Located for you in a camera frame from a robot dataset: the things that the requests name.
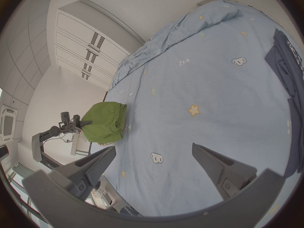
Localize pale blue quilt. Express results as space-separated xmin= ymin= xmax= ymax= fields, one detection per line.
xmin=109 ymin=0 xmax=239 ymax=91

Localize white wardrobe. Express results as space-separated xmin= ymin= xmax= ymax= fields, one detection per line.
xmin=55 ymin=3 xmax=131 ymax=92

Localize ceiling air conditioner unit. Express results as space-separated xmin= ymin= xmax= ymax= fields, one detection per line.
xmin=0 ymin=104 xmax=17 ymax=142

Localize window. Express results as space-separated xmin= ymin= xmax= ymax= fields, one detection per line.
xmin=7 ymin=164 xmax=51 ymax=226

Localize round woven basket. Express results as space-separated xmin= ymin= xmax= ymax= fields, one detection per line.
xmin=96 ymin=140 xmax=116 ymax=147

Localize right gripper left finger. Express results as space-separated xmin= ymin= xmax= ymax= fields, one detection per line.
xmin=51 ymin=146 xmax=117 ymax=201

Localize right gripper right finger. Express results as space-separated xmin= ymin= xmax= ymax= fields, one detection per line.
xmin=192 ymin=143 xmax=257 ymax=202

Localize bed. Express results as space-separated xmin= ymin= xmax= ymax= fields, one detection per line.
xmin=104 ymin=0 xmax=304 ymax=217

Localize green shorts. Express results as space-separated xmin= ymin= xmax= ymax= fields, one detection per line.
xmin=81 ymin=102 xmax=127 ymax=143

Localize dark blue garment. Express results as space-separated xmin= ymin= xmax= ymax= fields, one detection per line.
xmin=265 ymin=28 xmax=304 ymax=179

